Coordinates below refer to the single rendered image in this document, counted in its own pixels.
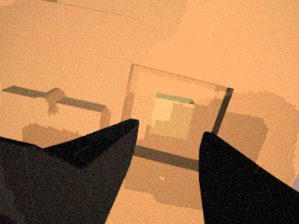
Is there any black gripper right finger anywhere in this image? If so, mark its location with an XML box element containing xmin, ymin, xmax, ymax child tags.
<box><xmin>199</xmin><ymin>132</ymin><xmax>299</xmax><ymax>224</ymax></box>

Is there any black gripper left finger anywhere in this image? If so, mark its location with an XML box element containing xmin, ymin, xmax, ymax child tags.
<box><xmin>0</xmin><ymin>119</ymin><xmax>138</xmax><ymax>224</ymax></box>

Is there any olive-tan cube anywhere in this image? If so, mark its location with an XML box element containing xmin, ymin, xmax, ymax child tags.
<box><xmin>149</xmin><ymin>92</ymin><xmax>194</xmax><ymax>139</ymax></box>

